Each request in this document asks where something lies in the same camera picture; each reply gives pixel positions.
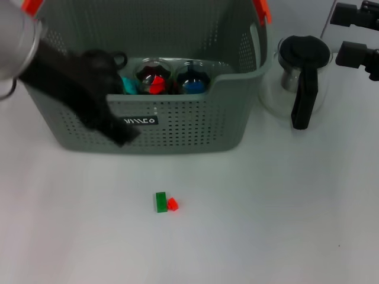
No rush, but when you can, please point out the orange-red sloped toy brick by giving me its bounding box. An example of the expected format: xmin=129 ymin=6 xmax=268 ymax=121
xmin=149 ymin=75 xmax=166 ymax=95

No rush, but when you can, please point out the teal toy brick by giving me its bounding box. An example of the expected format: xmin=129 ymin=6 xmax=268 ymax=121
xmin=121 ymin=76 xmax=140 ymax=95

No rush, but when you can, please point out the glass pitcher black handle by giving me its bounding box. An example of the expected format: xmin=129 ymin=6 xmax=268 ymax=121
xmin=259 ymin=34 xmax=334 ymax=131

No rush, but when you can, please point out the glass jar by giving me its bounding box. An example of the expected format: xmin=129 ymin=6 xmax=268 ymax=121
xmin=133 ymin=58 xmax=174 ymax=96

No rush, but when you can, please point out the grey perforated storage bin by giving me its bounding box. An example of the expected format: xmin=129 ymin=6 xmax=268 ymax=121
xmin=5 ymin=0 xmax=275 ymax=156

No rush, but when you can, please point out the tiny red toy brick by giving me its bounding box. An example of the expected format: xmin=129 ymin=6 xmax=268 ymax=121
xmin=166 ymin=197 xmax=180 ymax=213

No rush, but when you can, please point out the blue toy brick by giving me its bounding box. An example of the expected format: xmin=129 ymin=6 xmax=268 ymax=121
xmin=185 ymin=82 xmax=207 ymax=94

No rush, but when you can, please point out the glass teacup black sleeve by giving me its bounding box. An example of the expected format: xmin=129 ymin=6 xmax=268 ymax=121
xmin=174 ymin=60 xmax=214 ymax=95

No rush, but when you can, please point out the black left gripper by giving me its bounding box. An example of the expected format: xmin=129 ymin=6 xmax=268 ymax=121
xmin=17 ymin=37 xmax=142 ymax=148

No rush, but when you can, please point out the black clay teapot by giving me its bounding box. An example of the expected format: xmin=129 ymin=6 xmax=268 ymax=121
xmin=82 ymin=49 xmax=129 ymax=78

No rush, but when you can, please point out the orange bin carry handle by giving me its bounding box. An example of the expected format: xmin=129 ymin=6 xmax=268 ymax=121
xmin=22 ymin=0 xmax=273 ymax=26

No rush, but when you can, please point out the narrow green toy brick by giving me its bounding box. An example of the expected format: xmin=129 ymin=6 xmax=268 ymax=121
xmin=155 ymin=191 xmax=168 ymax=214

